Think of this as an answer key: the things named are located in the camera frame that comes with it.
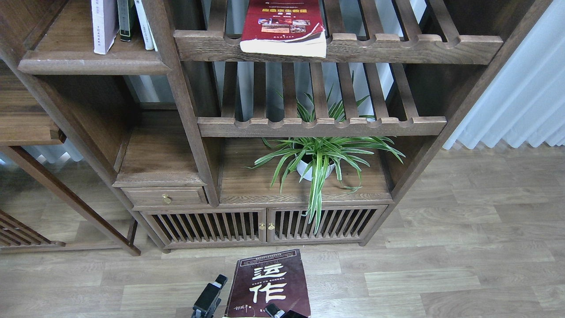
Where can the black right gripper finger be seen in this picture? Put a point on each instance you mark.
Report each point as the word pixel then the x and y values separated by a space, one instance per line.
pixel 274 312

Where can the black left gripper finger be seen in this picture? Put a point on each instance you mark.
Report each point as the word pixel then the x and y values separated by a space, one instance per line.
pixel 207 302

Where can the maroon book white characters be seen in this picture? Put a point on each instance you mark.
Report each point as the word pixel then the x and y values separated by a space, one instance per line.
pixel 277 278

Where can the red cover book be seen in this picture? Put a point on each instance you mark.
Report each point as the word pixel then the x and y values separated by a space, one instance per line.
pixel 284 28

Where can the pale lilac book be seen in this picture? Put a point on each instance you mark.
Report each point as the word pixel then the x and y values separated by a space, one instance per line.
pixel 105 24

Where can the brass drawer knob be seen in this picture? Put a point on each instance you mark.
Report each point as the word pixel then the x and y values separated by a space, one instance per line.
pixel 166 199

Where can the white plant pot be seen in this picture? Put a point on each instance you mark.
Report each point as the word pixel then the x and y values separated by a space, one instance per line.
pixel 308 173

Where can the green spider plant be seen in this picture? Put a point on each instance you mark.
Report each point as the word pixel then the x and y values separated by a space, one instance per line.
pixel 323 149

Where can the dark wooden bookshelf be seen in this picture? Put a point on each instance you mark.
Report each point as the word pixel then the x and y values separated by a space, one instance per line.
pixel 186 120

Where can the wooden side rack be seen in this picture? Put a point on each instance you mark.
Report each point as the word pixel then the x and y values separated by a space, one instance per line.
pixel 14 236

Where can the white thin book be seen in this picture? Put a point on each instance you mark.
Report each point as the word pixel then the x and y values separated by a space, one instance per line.
pixel 145 27

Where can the green spine book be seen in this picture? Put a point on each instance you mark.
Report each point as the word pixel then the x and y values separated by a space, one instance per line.
pixel 126 16

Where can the white pleated curtain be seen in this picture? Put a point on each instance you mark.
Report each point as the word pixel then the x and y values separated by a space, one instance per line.
pixel 525 103

